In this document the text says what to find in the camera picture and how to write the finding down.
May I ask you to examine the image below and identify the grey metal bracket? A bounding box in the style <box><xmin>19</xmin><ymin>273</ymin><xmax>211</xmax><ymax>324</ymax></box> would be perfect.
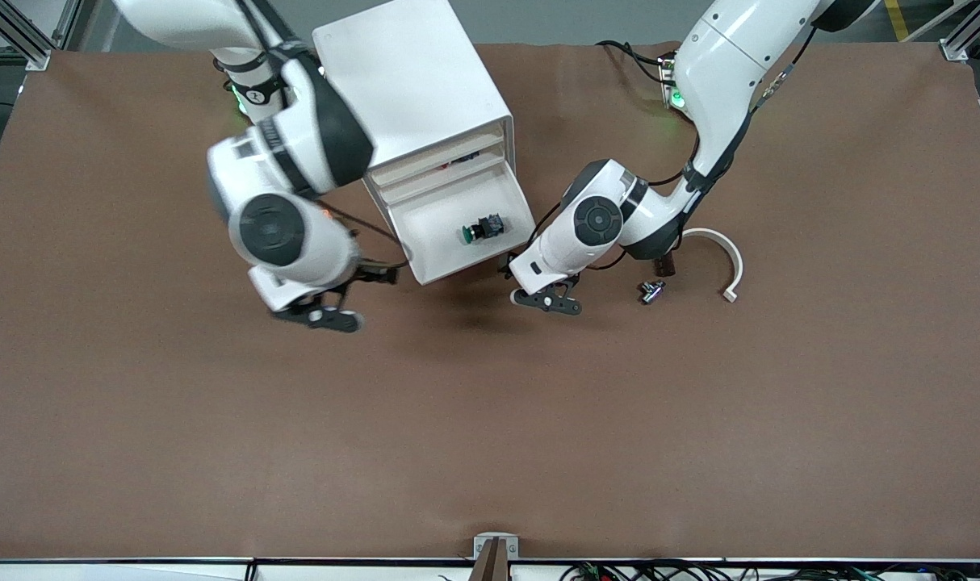
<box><xmin>473</xmin><ymin>533</ymin><xmax>519</xmax><ymax>560</ymax></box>

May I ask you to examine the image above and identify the brown post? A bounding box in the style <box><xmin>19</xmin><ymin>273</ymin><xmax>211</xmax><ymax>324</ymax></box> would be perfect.
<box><xmin>467</xmin><ymin>538</ymin><xmax>511</xmax><ymax>581</ymax></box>

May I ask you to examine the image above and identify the white curved plastic piece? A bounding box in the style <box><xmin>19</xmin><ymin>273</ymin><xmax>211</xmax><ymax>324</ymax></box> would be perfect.
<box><xmin>682</xmin><ymin>228</ymin><xmax>743</xmax><ymax>303</ymax></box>

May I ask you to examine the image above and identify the black arm base cable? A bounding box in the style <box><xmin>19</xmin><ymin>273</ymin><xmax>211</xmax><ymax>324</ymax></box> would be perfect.
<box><xmin>595</xmin><ymin>39</ymin><xmax>676</xmax><ymax>83</ymax></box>

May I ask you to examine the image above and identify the green push button switch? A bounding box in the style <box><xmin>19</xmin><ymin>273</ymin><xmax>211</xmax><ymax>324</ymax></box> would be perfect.
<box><xmin>460</xmin><ymin>214</ymin><xmax>505</xmax><ymax>245</ymax></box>

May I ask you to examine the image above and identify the brown table mat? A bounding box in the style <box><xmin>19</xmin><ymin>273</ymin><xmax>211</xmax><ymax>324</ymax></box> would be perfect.
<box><xmin>0</xmin><ymin>40</ymin><xmax>980</xmax><ymax>562</ymax></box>

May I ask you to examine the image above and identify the aluminium frame profile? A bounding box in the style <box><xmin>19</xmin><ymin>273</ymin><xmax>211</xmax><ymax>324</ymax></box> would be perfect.
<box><xmin>0</xmin><ymin>0</ymin><xmax>52</xmax><ymax>71</ymax></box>
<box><xmin>938</xmin><ymin>0</ymin><xmax>980</xmax><ymax>62</ymax></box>

